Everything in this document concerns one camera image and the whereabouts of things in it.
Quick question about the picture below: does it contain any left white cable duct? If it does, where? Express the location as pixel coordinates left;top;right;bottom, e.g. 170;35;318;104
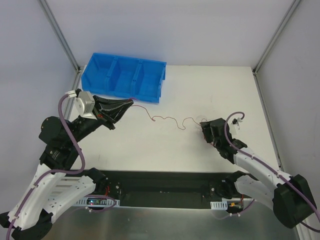
72;197;120;208

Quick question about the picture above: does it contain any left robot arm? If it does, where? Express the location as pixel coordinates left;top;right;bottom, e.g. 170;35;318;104
0;89;134;240

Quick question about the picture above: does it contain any right white cable duct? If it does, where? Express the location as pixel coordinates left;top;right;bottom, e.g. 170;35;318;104
210;201;228;211

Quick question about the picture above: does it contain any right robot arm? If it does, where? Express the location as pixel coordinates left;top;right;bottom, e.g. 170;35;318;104
200;118;317;229

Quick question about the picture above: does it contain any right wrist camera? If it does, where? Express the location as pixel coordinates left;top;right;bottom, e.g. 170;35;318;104
231;117;243;135

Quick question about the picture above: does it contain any left aluminium frame post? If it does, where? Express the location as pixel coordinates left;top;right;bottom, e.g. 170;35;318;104
37;0;82;76

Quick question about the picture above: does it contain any aluminium front rail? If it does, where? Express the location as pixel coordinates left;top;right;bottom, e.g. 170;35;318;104
43;174;276;202

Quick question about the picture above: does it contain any white cable duct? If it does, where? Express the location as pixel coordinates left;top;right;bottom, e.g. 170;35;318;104
210;201;228;211
72;197;120;208

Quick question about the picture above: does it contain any right aluminium frame post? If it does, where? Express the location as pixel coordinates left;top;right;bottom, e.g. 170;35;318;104
252;0;303;76

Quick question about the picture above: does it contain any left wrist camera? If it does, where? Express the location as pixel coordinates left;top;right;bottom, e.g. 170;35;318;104
65;88;97;120

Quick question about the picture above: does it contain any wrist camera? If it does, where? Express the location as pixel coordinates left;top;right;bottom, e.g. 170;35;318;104
65;88;97;120
231;117;243;135

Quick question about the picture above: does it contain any blue compartment bin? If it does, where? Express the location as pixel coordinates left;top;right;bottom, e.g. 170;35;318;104
81;52;167;104

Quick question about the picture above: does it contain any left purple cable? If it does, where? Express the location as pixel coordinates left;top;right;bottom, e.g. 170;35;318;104
4;93;118;240

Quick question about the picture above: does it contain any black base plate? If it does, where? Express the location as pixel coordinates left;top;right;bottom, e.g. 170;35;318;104
93;170;231;209

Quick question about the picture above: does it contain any aluminium frame post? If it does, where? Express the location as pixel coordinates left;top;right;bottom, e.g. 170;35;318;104
252;0;303;76
37;0;82;76

